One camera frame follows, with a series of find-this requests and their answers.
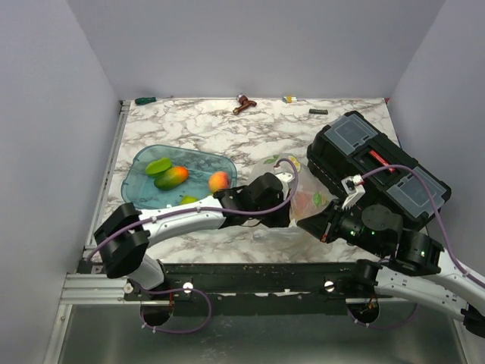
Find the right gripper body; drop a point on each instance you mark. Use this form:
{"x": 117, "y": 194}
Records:
{"x": 344, "y": 225}

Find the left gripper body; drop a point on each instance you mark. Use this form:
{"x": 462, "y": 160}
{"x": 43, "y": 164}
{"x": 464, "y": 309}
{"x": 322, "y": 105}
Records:
{"x": 274, "y": 219}

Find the clear plastic bag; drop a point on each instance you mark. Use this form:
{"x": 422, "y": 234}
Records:
{"x": 292, "y": 244}

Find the orange fake peach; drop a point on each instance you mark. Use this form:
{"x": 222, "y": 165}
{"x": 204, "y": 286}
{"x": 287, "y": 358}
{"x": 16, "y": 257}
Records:
{"x": 218, "y": 181}

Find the green fake pear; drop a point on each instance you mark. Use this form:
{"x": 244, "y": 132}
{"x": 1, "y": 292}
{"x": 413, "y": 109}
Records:
{"x": 187, "y": 200}

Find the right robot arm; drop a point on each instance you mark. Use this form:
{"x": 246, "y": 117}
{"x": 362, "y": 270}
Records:
{"x": 413, "y": 266}

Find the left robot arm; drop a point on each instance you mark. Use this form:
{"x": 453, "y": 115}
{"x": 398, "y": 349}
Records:
{"x": 124, "y": 237}

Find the fake mango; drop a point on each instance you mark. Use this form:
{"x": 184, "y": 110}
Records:
{"x": 172, "y": 178}

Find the green fake fruit slice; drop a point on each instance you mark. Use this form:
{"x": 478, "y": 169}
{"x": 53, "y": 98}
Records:
{"x": 158, "y": 167}

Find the black tool box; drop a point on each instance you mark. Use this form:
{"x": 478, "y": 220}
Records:
{"x": 351, "y": 145}

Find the small black chip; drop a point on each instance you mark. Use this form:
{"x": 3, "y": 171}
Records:
{"x": 314, "y": 111}

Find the yellow white small item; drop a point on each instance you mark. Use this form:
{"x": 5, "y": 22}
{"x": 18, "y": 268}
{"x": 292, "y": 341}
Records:
{"x": 289, "y": 99}

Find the brown tap fitting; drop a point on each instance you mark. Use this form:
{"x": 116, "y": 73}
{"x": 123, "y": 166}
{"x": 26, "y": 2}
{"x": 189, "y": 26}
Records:
{"x": 244, "y": 103}

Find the blue transparent tray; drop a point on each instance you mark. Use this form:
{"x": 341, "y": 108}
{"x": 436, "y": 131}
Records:
{"x": 140, "y": 190}

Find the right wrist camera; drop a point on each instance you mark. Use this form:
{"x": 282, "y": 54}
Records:
{"x": 354, "y": 188}

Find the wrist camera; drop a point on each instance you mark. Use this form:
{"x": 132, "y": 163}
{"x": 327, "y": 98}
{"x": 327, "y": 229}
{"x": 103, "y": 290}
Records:
{"x": 285, "y": 177}
{"x": 354, "y": 188}

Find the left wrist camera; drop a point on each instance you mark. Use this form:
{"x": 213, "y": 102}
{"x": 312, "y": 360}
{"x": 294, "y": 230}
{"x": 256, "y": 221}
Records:
{"x": 285, "y": 177}

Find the green handle screwdriver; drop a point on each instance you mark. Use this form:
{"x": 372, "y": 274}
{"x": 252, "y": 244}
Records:
{"x": 150, "y": 100}

